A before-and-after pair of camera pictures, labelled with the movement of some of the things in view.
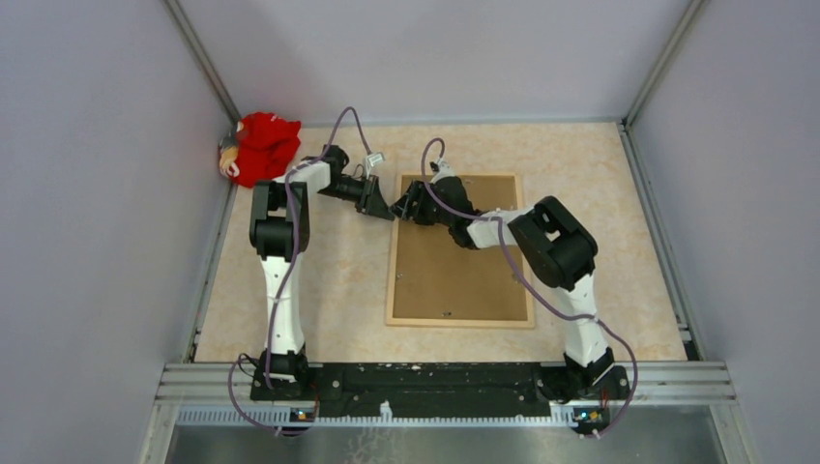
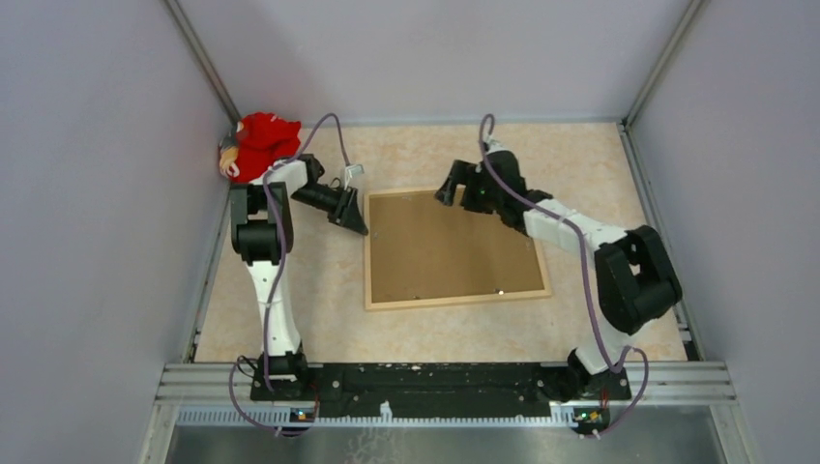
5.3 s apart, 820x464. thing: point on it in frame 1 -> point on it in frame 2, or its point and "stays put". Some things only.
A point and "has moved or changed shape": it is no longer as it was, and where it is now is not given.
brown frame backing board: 437,278 has moved or changed shape
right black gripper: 417,193 -> 467,174
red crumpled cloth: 265,147 stays put
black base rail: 431,391 stays put
